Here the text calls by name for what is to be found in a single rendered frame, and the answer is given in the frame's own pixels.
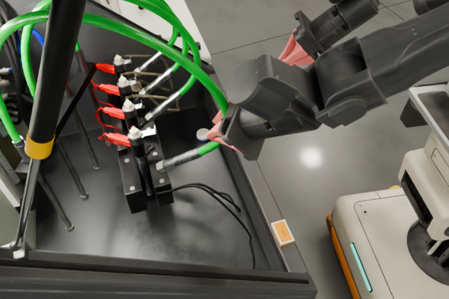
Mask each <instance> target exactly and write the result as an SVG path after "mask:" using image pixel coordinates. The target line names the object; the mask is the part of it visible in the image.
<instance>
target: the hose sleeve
mask: <svg viewBox="0 0 449 299"><path fill-rule="evenodd" d="M198 149H199V147H198V148H195V149H192V150H189V151H187V152H185V153H183V154H180V155H178V156H174V157H172V158H169V159H167V160H164V162H163V166H164V168H165V169H167V170H169V169H171V168H174V167H177V166H179V165H182V164H185V163H187V162H190V161H193V160H196V159H198V158H201V157H202V156H201V155H200V154H199V153H198Z"/></svg>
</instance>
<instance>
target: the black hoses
mask: <svg viewBox="0 0 449 299"><path fill-rule="evenodd" d="M0 6H1V7H2V9H3V10H4V12H5V15H6V17H7V21H10V20H11V19H12V18H11V15H10V12H9V10H8V8H7V7H6V5H5V4H4V2H2V0H0ZM0 22H1V24H2V25H4V24H6V21H5V20H4V18H3V16H2V15H1V14H0ZM7 39H8V42H9V45H8V43H7V41H6V40H5V42H4V44H3V46H2V47H1V48H2V49H4V50H5V51H6V53H7V56H8V58H9V61H10V64H11V68H12V70H13V75H14V78H15V84H16V90H17V91H13V92H9V93H7V96H8V97H11V96H17V99H6V100H4V103H5V105H7V103H18V108H16V107H12V106H9V105H8V106H6V108H7V110H8V109H10V110H12V111H18V114H17V115H15V114H13V113H9V116H10V117H13V118H18V120H17V121H12V122H13V124H14V125H19V124H20V123H21V122H22V117H23V99H24V100H25V101H28V102H29V103H31V104H32V105H33V102H34V101H33V100H32V99H30V98H28V97H27V96H26V95H28V96H30V97H32V95H31V93H29V92H27V91H26V87H27V81H26V78H25V74H24V76H23V83H22V75H21V63H20V60H21V54H20V53H19V49H18V44H17V38H16V34H15V32H14V33H12V34H11V35H10V36H9V37H8V38H7ZM9 46H10V47H9ZM32 98H33V97H32Z"/></svg>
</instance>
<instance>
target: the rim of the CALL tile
mask: <svg viewBox="0 0 449 299"><path fill-rule="evenodd" d="M283 221H284V223H285V225H286V227H287V229H288V231H289V234H290V236H291V238H292V240H288V241H285V242H282V241H281V239H280V237H279V235H278V233H277V230H276V228H275V226H274V224H276V223H279V222H283ZM271 225H272V227H273V229H274V231H275V234H276V236H277V239H278V241H279V243H280V245H284V244H288V243H290V242H294V241H295V240H294V238H293V236H292V234H291V231H290V229H289V227H288V225H287V223H286V221H285V219H284V220H280V221H277V222H273V223H271Z"/></svg>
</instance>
